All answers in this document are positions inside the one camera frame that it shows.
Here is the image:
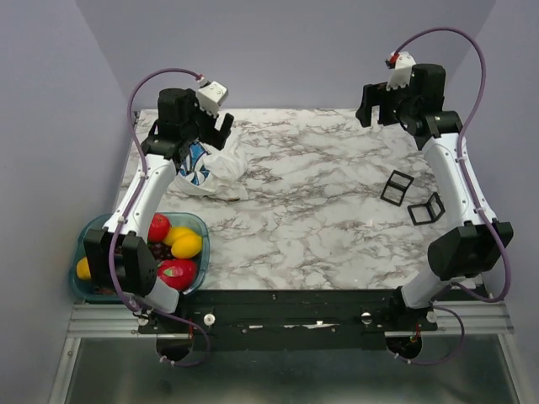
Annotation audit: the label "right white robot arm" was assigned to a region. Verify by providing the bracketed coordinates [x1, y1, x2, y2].
[356, 61, 514, 330]

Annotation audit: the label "black frame stand upper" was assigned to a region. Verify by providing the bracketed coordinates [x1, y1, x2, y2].
[380, 170, 414, 207]

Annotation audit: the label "aluminium rail frame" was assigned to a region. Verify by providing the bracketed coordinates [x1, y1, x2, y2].
[49, 300, 534, 403]

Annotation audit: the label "red apple upper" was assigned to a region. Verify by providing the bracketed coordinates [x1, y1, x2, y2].
[147, 213, 171, 242]

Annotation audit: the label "white printed t-shirt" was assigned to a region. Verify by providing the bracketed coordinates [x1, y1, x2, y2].
[173, 136, 248, 201]

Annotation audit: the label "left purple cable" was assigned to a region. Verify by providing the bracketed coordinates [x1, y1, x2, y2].
[108, 68, 211, 366]

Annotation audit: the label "yellow lemon right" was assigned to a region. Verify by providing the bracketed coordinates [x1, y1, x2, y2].
[171, 233, 203, 259]

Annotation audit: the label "red apple lower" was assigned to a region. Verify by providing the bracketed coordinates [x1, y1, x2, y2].
[157, 258, 197, 291]

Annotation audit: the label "dark purple grapes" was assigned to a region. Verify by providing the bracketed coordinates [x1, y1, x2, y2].
[147, 242, 174, 262]

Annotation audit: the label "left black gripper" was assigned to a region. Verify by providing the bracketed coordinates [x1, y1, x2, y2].
[181, 88, 233, 150]

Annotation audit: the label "orange citrus fruit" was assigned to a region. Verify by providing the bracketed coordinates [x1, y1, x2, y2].
[76, 257, 91, 281]

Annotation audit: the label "red apple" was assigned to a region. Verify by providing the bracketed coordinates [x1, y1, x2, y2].
[157, 258, 197, 291]
[147, 213, 171, 242]

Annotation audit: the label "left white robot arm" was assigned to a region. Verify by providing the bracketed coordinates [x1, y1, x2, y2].
[83, 81, 233, 332]

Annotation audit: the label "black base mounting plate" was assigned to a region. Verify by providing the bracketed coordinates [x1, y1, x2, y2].
[139, 290, 437, 351]

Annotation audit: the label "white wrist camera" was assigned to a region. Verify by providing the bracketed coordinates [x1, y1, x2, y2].
[386, 51, 416, 91]
[195, 77, 228, 118]

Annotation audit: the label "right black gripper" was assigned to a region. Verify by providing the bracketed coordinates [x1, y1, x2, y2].
[355, 79, 418, 127]

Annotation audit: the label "black frame stand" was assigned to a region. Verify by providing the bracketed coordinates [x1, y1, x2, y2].
[407, 192, 446, 226]
[380, 170, 414, 207]

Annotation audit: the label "yellow lemon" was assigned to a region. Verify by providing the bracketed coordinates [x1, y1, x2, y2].
[171, 233, 203, 259]
[163, 226, 195, 247]

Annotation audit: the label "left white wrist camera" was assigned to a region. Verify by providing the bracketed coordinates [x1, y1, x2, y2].
[195, 77, 228, 118]

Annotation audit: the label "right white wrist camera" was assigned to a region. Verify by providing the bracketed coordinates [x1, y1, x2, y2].
[386, 51, 416, 91]

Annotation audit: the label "yellow lemon left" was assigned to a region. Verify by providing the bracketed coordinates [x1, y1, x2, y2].
[163, 226, 195, 247]

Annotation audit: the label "teal plastic fruit bowl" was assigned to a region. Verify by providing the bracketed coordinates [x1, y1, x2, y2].
[67, 212, 211, 304]

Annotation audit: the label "black frame stand lower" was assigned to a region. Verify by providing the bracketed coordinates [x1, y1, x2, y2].
[407, 192, 446, 226]

